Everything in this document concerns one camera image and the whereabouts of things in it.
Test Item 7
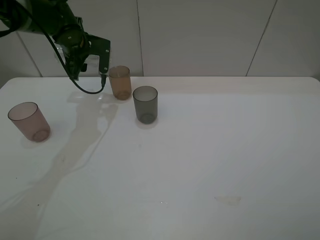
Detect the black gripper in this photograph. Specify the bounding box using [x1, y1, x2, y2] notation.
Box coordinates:
[53, 17, 111, 80]

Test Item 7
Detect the clear plastic water bottle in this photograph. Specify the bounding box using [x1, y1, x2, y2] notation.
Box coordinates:
[80, 55, 118, 77]

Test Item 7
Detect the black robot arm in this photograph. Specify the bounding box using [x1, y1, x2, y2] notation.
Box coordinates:
[0, 0, 111, 81]

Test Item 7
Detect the orange translucent plastic cup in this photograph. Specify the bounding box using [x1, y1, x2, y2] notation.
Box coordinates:
[108, 65, 132, 101]

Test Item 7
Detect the grey translucent plastic cup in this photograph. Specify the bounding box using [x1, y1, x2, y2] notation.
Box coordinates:
[132, 86, 158, 125]

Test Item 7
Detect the pink translucent plastic cup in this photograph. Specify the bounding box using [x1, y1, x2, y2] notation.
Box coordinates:
[7, 102, 51, 143]

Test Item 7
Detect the black cable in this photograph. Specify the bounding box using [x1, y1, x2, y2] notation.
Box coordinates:
[0, 0, 106, 95]

